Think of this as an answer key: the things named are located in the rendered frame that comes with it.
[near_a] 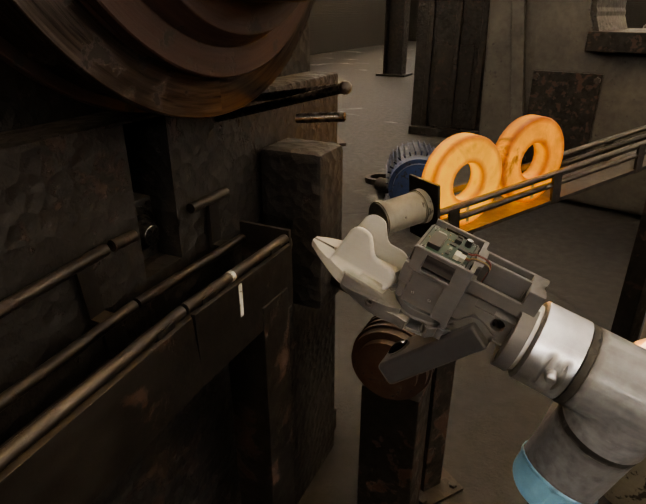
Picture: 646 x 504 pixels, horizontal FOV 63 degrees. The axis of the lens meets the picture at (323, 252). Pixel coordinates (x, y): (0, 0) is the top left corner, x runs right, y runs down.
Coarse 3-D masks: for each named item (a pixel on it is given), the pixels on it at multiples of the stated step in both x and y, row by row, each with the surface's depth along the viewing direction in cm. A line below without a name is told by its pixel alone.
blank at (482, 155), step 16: (448, 144) 85; (464, 144) 85; (480, 144) 87; (432, 160) 86; (448, 160) 85; (464, 160) 86; (480, 160) 88; (496, 160) 90; (432, 176) 85; (448, 176) 86; (480, 176) 90; (496, 176) 91; (448, 192) 87; (464, 192) 92; (480, 192) 91; (464, 208) 90
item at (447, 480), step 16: (640, 224) 128; (640, 240) 129; (640, 256) 129; (640, 272) 130; (624, 288) 135; (640, 288) 131; (624, 304) 136; (640, 304) 133; (624, 320) 137; (640, 320) 136; (624, 336) 137; (448, 368) 103; (432, 384) 104; (448, 384) 105; (432, 400) 105; (448, 400) 107; (432, 416) 107; (448, 416) 110; (432, 432) 109; (432, 448) 111; (432, 464) 113; (432, 480) 116; (448, 480) 118; (432, 496) 114; (448, 496) 115
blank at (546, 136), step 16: (512, 128) 92; (528, 128) 91; (544, 128) 93; (560, 128) 95; (496, 144) 93; (512, 144) 90; (528, 144) 92; (544, 144) 95; (560, 144) 97; (512, 160) 92; (544, 160) 97; (560, 160) 98; (512, 176) 93; (528, 176) 97; (512, 192) 95
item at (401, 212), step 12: (420, 192) 85; (372, 204) 84; (384, 204) 82; (396, 204) 83; (408, 204) 84; (420, 204) 84; (432, 204) 85; (384, 216) 82; (396, 216) 82; (408, 216) 83; (420, 216) 85; (432, 216) 86; (396, 228) 83
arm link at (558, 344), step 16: (544, 304) 46; (544, 320) 43; (560, 320) 43; (576, 320) 44; (544, 336) 43; (560, 336) 42; (576, 336) 42; (592, 336) 43; (528, 352) 43; (544, 352) 42; (560, 352) 42; (576, 352) 42; (512, 368) 45; (528, 368) 43; (544, 368) 43; (560, 368) 42; (576, 368) 42; (528, 384) 45; (544, 384) 44; (560, 384) 43
